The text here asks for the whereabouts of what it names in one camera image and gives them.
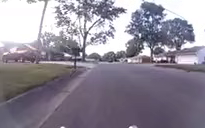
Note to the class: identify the white house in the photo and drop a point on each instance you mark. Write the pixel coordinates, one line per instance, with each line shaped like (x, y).
(191, 58)

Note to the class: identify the grey asphalt road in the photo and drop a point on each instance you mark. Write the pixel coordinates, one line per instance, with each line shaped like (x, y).
(130, 93)

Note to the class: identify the dark vehicle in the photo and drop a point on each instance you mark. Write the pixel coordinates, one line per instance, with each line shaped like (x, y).
(20, 55)

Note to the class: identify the row of trees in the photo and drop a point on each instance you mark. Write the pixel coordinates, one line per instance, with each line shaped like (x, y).
(108, 56)

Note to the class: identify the tall tree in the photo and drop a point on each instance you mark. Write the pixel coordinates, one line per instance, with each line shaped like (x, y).
(146, 23)

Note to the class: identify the tree with slim trunk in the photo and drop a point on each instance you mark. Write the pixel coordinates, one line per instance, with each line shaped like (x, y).
(40, 30)

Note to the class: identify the grass verge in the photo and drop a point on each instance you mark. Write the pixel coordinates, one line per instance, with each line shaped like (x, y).
(196, 68)
(20, 78)

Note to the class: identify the mailbox on post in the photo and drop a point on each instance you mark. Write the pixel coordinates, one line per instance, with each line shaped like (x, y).
(76, 51)

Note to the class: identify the pale concrete kerb strip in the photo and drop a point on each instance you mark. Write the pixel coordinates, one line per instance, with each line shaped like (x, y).
(30, 108)

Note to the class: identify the low house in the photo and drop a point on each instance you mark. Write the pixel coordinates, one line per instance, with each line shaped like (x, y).
(140, 59)

